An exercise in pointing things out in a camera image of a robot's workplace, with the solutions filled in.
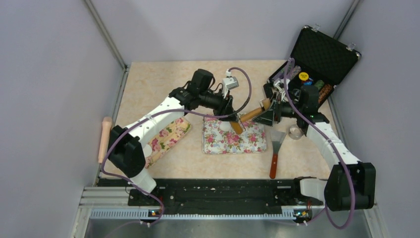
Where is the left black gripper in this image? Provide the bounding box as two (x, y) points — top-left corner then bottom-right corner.
(199, 88), (239, 122)

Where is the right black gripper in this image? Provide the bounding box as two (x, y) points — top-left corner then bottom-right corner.
(252, 92), (303, 126)

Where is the wooden dough roller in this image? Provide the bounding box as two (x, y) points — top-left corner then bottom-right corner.
(229, 98), (271, 134)

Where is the floral tray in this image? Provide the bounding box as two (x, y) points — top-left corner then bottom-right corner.
(202, 118), (267, 155)

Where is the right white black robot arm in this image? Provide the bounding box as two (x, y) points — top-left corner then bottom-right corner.
(254, 83), (376, 211)

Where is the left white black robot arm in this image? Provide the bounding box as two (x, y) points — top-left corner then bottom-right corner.
(104, 69), (242, 205)

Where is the black microphone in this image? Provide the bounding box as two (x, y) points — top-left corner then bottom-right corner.
(263, 83), (274, 99)

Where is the blue poker chip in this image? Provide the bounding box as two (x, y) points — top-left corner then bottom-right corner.
(304, 78), (314, 85)

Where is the yellow dealer button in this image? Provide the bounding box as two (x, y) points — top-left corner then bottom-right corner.
(298, 72), (309, 81)

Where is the grey poker chip stack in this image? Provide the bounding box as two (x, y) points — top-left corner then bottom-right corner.
(290, 65), (302, 79)

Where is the green poker chip stack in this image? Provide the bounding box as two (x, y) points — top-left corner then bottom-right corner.
(314, 80), (325, 92)

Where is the brown poker chip stack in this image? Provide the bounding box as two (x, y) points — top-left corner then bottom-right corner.
(318, 84), (334, 105)

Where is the black poker chip case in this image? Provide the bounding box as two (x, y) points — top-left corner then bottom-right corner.
(266, 26), (362, 115)

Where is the folded floral cloth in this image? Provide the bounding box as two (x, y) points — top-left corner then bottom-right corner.
(145, 117), (192, 169)

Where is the white round disc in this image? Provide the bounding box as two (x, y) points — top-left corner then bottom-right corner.
(143, 144), (153, 158)

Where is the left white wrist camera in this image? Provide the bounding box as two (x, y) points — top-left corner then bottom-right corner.
(222, 70), (239, 98)

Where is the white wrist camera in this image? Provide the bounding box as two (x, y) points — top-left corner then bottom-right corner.
(272, 78), (284, 93)
(222, 70), (239, 98)

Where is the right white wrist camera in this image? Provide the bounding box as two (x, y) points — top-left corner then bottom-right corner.
(272, 78), (284, 93)

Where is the metal spatula wooden handle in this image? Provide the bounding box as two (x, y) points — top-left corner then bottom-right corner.
(269, 129), (286, 179)

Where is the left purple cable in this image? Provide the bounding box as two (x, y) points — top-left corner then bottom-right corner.
(100, 67), (253, 238)

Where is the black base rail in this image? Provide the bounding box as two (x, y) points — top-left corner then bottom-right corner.
(98, 178), (324, 219)

